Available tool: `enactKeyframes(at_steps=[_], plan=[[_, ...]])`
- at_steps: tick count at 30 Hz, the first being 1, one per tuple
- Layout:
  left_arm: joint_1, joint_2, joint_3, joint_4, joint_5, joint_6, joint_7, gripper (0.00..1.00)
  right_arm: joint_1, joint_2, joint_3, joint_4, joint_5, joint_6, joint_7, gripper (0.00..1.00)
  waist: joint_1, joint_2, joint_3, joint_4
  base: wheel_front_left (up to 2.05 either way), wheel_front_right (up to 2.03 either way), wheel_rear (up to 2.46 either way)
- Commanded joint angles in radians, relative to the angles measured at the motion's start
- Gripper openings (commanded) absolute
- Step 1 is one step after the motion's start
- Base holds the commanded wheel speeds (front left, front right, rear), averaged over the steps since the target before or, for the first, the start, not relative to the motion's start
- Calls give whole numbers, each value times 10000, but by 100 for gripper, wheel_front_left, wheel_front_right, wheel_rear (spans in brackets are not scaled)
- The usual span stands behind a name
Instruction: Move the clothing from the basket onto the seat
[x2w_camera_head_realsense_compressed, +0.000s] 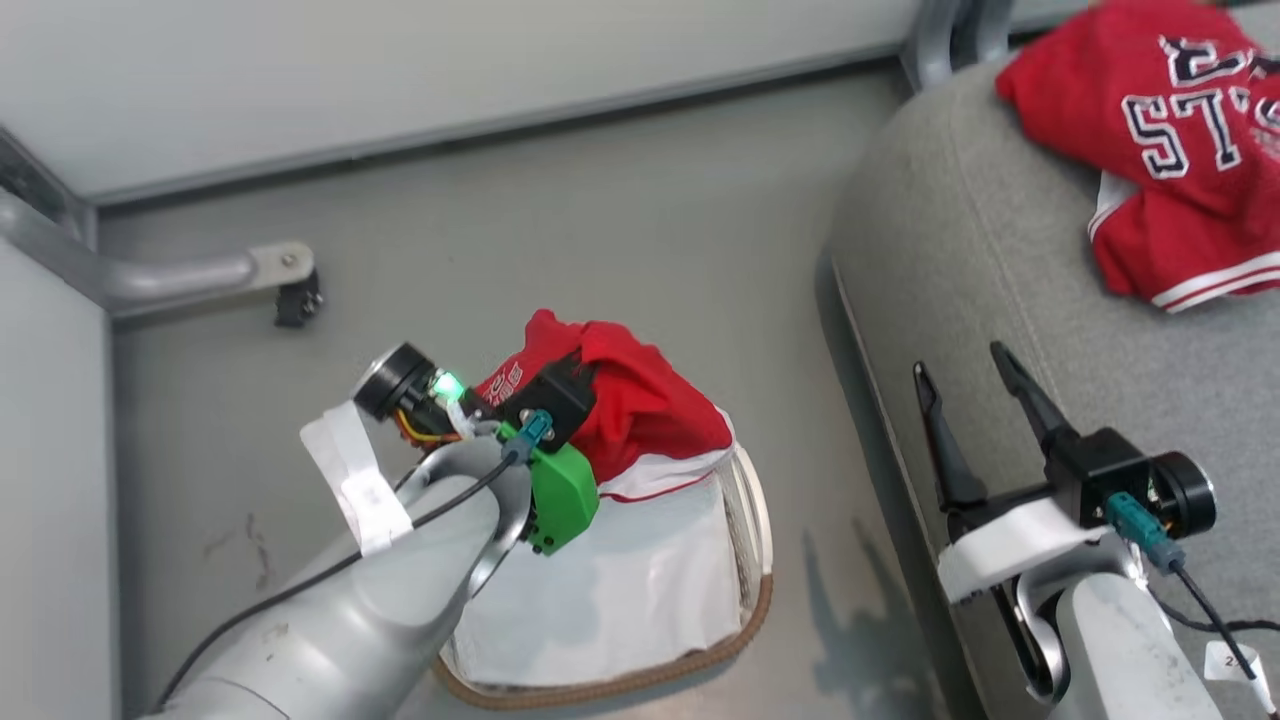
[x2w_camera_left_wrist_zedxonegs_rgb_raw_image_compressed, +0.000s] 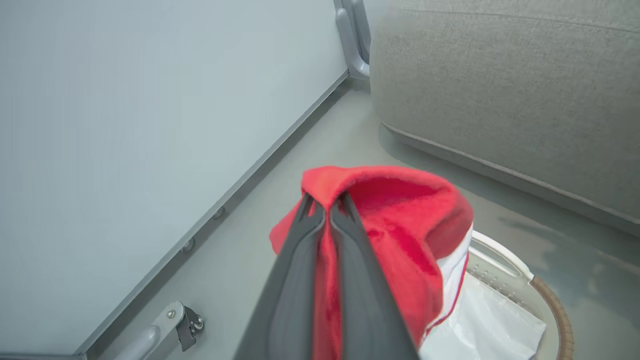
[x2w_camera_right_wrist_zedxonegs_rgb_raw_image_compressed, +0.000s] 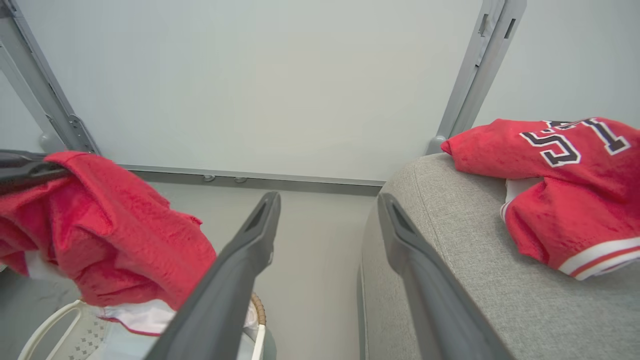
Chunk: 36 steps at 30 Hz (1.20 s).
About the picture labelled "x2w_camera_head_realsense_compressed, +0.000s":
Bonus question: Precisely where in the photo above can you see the white tape strip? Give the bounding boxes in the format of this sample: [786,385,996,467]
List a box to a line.
[300,400,414,557]

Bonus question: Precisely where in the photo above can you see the grey partition post with slots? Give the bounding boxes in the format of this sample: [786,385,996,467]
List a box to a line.
[0,130,98,249]

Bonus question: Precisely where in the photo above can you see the white basket liner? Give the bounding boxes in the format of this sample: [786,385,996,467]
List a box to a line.
[448,450,749,689]

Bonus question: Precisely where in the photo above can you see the grey partition bottom rail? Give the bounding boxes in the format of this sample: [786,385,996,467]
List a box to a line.
[90,45,909,207]

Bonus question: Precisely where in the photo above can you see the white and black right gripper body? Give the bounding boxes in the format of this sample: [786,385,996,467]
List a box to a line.
[938,428,1217,607]

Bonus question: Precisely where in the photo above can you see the grey metal partition leg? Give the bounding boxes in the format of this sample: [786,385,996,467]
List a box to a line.
[0,185,317,321]

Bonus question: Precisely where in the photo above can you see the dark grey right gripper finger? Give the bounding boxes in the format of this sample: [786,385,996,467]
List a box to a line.
[912,362,993,513]
[989,342,1083,463]

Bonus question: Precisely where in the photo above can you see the white cable tag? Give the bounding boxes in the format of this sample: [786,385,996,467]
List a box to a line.
[1204,640,1277,713]

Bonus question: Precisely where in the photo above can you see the red jersey with number 23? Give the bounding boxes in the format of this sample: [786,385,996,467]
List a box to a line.
[995,0,1280,315]

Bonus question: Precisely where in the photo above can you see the grey partition corner post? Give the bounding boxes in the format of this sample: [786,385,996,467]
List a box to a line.
[898,0,1013,93]

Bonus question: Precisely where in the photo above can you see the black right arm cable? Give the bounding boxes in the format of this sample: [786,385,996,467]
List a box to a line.
[1104,490,1280,693]

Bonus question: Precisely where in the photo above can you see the grey fabric sofa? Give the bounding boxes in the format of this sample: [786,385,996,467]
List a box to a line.
[828,5,1280,720]

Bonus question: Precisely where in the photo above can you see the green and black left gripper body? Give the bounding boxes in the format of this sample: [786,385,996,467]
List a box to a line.
[353,343,601,557]

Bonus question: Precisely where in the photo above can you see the black caster wheel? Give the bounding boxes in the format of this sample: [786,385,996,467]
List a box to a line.
[274,268,324,330]

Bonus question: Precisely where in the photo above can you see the woven laundry basket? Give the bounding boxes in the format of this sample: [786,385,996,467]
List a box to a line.
[435,440,776,712]

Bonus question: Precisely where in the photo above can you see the red shorts with Bulls print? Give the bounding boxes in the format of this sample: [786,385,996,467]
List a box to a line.
[475,308,737,503]

